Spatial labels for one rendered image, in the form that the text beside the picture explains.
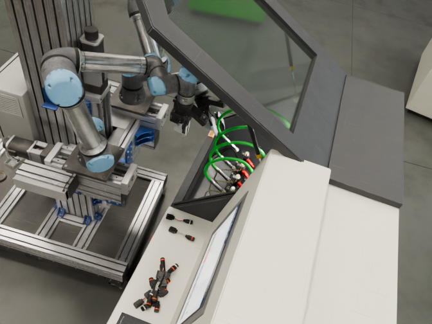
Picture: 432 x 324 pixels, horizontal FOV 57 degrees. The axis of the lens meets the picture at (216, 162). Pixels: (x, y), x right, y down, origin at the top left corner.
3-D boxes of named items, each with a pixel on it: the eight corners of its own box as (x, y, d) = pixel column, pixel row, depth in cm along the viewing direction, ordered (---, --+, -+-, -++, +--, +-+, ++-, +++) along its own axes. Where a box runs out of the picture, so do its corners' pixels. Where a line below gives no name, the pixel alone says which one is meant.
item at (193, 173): (209, 143, 246) (213, 123, 234) (216, 144, 246) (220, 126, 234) (170, 220, 205) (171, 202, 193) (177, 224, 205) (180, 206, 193)
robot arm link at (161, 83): (145, 83, 165) (170, 80, 169) (153, 101, 159) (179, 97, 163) (145, 67, 159) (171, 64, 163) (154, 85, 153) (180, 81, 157)
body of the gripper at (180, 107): (175, 112, 183) (178, 91, 174) (193, 118, 182) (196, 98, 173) (169, 122, 178) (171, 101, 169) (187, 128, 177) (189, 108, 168)
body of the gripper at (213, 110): (206, 116, 197) (197, 93, 194) (220, 111, 192) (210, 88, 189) (198, 121, 192) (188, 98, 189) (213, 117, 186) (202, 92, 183)
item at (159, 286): (156, 258, 170) (157, 251, 166) (179, 267, 169) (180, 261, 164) (132, 307, 155) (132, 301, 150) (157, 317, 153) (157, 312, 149)
